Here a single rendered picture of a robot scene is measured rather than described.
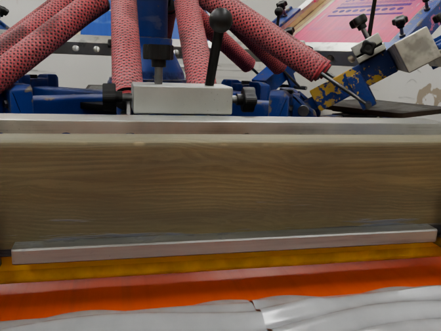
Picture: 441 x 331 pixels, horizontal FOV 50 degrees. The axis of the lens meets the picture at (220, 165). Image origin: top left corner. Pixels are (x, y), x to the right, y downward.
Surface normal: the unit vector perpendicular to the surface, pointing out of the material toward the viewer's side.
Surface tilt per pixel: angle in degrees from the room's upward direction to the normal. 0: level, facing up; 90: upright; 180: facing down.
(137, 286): 0
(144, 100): 90
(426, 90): 90
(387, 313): 33
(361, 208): 90
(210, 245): 90
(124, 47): 38
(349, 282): 0
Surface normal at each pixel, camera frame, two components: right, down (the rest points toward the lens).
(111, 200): 0.22, 0.23
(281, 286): 0.04, -0.97
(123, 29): 0.01, -0.63
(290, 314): 0.29, -0.69
